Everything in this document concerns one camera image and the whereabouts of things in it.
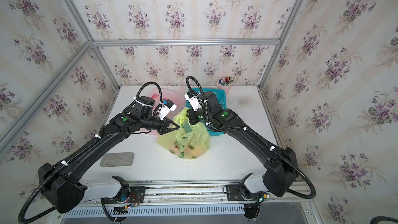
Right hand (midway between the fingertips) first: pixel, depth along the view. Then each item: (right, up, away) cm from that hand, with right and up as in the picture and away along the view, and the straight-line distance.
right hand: (188, 112), depth 75 cm
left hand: (-4, -6, -4) cm, 8 cm away
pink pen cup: (+24, +18, +33) cm, 45 cm away
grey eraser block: (-37, -26, +7) cm, 46 cm away
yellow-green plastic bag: (+1, -14, -1) cm, 14 cm away
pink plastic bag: (-11, +10, +35) cm, 38 cm away
